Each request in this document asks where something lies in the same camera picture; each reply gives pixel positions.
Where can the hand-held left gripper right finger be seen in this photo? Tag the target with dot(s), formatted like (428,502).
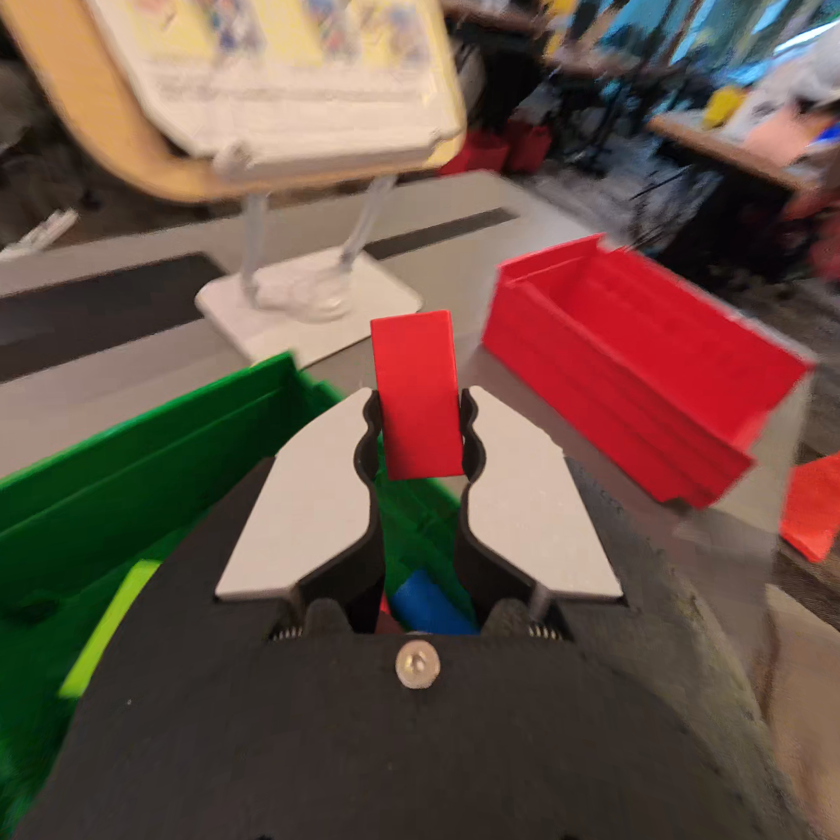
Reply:
(531,512)

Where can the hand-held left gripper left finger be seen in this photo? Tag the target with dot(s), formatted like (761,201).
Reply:
(308,505)

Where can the red rectangular block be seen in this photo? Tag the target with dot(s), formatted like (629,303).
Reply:
(417,394)

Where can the red plastic bin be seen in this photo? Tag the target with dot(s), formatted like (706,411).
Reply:
(630,367)

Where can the green plastic bin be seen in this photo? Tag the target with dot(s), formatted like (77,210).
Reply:
(131,472)

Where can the blue block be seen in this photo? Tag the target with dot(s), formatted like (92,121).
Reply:
(430,604)

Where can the lime green block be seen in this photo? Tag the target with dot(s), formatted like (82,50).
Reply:
(108,630)

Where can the orange flat piece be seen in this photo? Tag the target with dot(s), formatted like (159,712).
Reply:
(817,505)

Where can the red fabric bag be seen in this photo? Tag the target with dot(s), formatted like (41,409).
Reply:
(479,152)
(530,145)

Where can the white flat item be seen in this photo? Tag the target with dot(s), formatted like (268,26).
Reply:
(39,233)

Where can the wooden table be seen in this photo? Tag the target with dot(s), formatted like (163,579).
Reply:
(722,148)

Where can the white sign stand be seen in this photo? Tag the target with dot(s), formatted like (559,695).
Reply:
(289,85)

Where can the yellow container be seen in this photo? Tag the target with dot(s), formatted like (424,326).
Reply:
(723,108)

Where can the tan curved wooden board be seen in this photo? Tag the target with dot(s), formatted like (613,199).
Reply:
(85,111)

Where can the pink box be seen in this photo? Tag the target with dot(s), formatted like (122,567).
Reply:
(784,134)

